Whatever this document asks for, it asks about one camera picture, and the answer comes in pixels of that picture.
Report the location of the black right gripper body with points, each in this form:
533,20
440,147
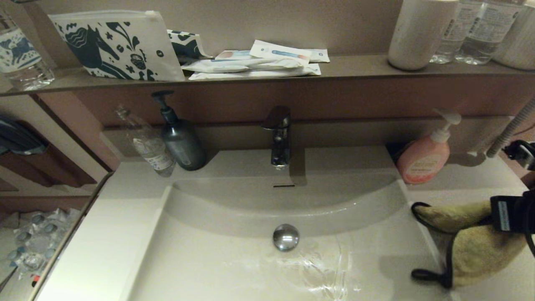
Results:
520,213

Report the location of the yellow cloth with black trim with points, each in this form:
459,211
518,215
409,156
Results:
480,255

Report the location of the chrome faucet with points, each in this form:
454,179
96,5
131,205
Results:
281,142

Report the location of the white sink basin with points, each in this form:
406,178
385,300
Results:
200,251

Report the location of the pink soap pump bottle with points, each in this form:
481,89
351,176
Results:
421,161

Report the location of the white ceramic cup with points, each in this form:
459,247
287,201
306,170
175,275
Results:
521,46
418,37

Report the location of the clear water bottle white label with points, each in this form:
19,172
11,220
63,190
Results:
485,33
453,37

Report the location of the chrome drain stopper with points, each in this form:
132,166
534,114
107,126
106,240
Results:
286,237

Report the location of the white sachet blue red stripe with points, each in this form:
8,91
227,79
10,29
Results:
280,52

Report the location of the wide flat white sachet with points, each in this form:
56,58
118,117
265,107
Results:
259,74

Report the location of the long white sachet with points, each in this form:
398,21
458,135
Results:
234,64

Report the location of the white sachet orange blue print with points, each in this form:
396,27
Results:
232,54

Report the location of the dark grey pump bottle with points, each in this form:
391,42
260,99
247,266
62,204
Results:
183,146

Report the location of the clear slim plastic bottle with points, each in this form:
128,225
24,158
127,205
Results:
154,152

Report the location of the small blue patterned pouch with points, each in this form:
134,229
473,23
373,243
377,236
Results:
187,45

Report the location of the white pouch blue horse print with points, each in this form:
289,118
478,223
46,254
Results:
122,46

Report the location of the brown wooden rack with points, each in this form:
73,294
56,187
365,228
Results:
54,169

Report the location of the shrink-wrapped pack of bottles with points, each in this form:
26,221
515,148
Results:
39,242

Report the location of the dark blue grey object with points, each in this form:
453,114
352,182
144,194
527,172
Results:
19,139

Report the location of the water bottle blue horse label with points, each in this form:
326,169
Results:
21,58

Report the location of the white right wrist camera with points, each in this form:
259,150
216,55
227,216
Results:
520,152

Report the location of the brown wall shelf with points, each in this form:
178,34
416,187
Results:
355,67

